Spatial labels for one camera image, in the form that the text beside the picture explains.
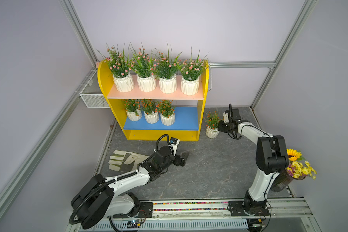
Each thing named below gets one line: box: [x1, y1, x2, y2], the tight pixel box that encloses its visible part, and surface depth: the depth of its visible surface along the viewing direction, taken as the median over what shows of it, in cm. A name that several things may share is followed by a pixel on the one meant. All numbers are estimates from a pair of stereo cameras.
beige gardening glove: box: [108, 149, 150, 173], surface depth 93 cm
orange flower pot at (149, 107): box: [140, 99, 160, 125], surface depth 90 cm
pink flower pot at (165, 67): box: [150, 41, 183, 94], surface depth 68 cm
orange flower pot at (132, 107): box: [122, 99, 142, 122], surface depth 86 cm
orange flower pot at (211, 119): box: [203, 110, 221, 139], surface depth 96 cm
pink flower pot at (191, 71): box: [175, 46, 210, 96], surface depth 67 cm
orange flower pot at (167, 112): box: [155, 99, 176, 127], surface depth 83 cm
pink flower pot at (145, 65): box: [129, 43, 159, 93], surface depth 66 cm
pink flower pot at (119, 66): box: [96, 42, 135, 93], surface depth 67 cm
